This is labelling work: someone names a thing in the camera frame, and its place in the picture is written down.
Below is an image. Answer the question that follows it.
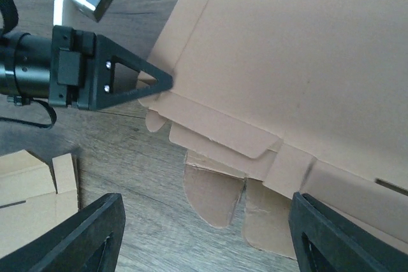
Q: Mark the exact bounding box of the stack of flat cardboard blanks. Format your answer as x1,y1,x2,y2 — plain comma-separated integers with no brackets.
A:
1,150,79,257

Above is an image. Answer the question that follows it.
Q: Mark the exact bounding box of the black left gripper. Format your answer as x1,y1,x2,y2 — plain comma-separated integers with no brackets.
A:
1,25,173,111

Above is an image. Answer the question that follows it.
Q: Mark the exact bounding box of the cardboard box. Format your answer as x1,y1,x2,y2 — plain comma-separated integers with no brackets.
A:
142,0,407,257

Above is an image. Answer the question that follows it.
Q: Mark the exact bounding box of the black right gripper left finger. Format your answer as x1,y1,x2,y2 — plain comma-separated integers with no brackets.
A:
1,193,126,271

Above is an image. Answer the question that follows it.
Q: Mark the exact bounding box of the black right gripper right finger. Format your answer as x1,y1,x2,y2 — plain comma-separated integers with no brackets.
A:
289,192,407,271

